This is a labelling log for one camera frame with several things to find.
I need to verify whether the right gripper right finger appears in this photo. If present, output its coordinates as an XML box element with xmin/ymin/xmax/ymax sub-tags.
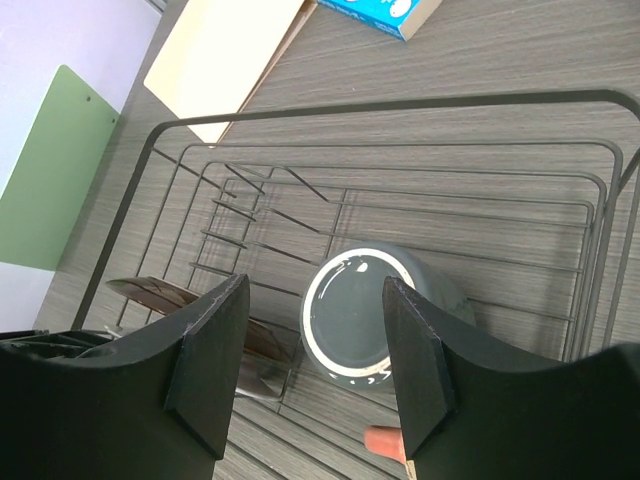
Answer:
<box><xmin>383</xmin><ymin>277</ymin><xmax>639</xmax><ymax>479</ymax></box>

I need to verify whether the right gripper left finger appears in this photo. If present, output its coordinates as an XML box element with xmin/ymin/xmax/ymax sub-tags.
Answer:
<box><xmin>1</xmin><ymin>274</ymin><xmax>250</xmax><ymax>479</ymax></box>

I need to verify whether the pink mug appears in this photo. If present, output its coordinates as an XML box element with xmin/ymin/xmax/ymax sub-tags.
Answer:
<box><xmin>364</xmin><ymin>426</ymin><xmax>406</xmax><ymax>464</ymax></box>

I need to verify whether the dark red plate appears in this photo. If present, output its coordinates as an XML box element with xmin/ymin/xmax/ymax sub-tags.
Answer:
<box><xmin>104</xmin><ymin>276</ymin><xmax>293</xmax><ymax>364</ymax></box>

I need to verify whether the grey mug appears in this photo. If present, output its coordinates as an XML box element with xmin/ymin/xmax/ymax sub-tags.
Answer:
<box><xmin>300</xmin><ymin>241</ymin><xmax>476</xmax><ymax>391</ymax></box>

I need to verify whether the beige board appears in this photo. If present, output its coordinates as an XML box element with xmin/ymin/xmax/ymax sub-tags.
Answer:
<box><xmin>144</xmin><ymin>0</ymin><xmax>316</xmax><ymax>119</ymax></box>

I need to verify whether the blue picture box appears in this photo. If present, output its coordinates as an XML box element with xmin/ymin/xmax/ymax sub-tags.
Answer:
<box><xmin>317</xmin><ymin>0</ymin><xmax>442</xmax><ymax>42</ymax></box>

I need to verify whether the green wall panel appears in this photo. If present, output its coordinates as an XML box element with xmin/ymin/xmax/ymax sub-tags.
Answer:
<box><xmin>1</xmin><ymin>65</ymin><xmax>119</xmax><ymax>271</ymax></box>

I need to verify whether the black wire dish rack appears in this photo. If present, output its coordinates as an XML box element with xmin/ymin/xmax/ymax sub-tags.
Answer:
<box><xmin>72</xmin><ymin>88</ymin><xmax>640</xmax><ymax>480</ymax></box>

